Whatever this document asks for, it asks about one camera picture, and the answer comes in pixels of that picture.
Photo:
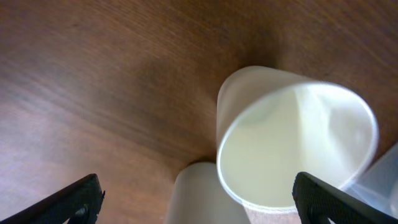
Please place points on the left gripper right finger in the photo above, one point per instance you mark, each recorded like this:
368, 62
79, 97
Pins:
318, 202

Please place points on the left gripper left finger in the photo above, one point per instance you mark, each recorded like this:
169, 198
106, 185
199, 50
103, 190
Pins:
80, 202

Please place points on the cream white cup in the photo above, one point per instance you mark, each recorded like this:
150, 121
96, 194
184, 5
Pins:
272, 124

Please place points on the grey cup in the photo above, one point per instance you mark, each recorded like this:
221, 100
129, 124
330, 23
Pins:
198, 197

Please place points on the clear plastic storage container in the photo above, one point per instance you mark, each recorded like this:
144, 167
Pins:
377, 187

